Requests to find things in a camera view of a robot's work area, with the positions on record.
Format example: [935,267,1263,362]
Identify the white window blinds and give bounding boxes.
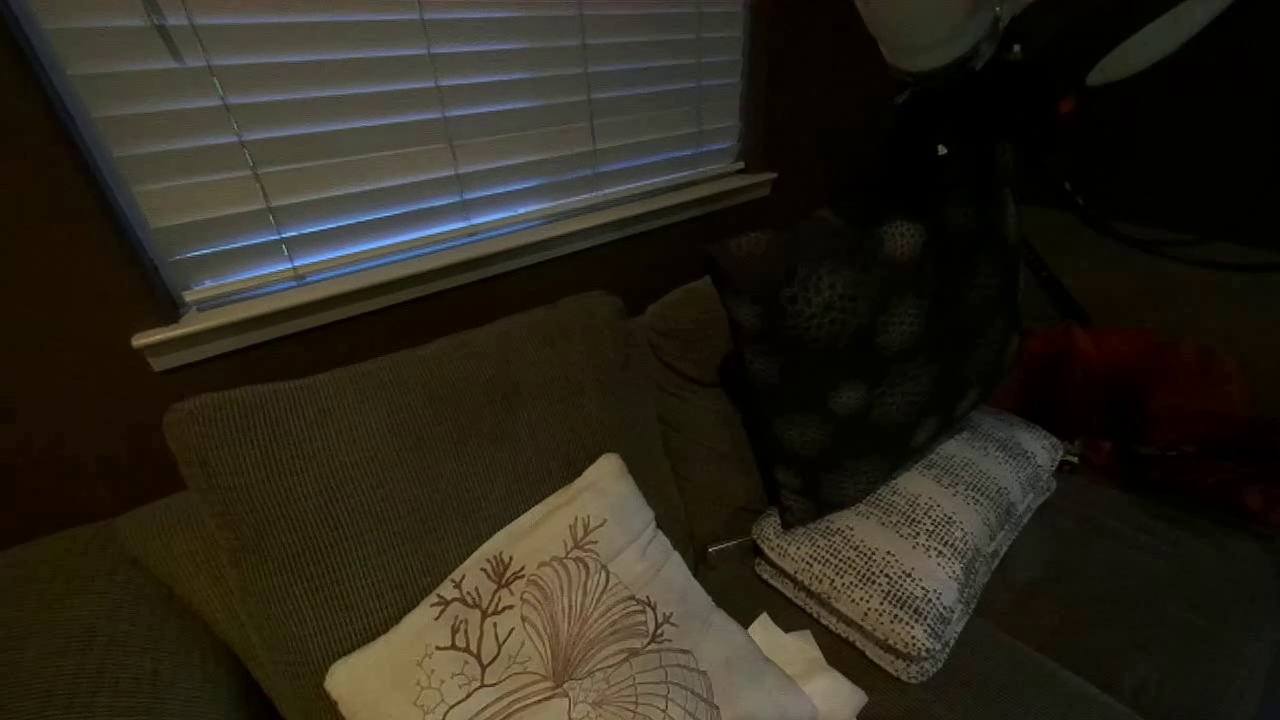
[7,0,746,311]

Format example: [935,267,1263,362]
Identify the white window sill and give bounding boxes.
[133,172,774,372]

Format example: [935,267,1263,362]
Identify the white coral print pillow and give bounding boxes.
[324,450,815,720]

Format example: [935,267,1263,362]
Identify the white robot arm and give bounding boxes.
[850,0,1237,85]

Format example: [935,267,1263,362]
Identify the red blanket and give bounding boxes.
[997,323,1280,529]

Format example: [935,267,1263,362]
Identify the olive green sectional sofa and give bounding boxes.
[0,285,1280,720]

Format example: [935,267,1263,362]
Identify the black floral pillow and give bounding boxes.
[710,144,1020,529]

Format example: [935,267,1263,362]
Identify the grey white woven pillow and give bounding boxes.
[752,406,1065,682]

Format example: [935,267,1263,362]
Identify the white folded tissue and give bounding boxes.
[746,611,866,720]

